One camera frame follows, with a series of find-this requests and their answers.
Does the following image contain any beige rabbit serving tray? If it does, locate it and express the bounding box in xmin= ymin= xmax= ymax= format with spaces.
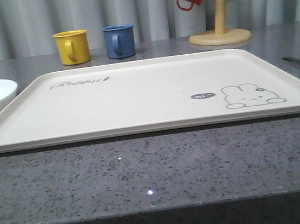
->
xmin=0 ymin=49 xmax=300 ymax=153

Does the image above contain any blue mug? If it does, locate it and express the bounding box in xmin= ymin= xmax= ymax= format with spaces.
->
xmin=102 ymin=24 xmax=136 ymax=59

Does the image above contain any yellow mug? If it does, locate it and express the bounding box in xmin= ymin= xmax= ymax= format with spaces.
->
xmin=53 ymin=29 xmax=91 ymax=65

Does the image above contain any wooden mug tree stand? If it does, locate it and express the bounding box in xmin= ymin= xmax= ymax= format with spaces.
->
xmin=189 ymin=0 xmax=252 ymax=46

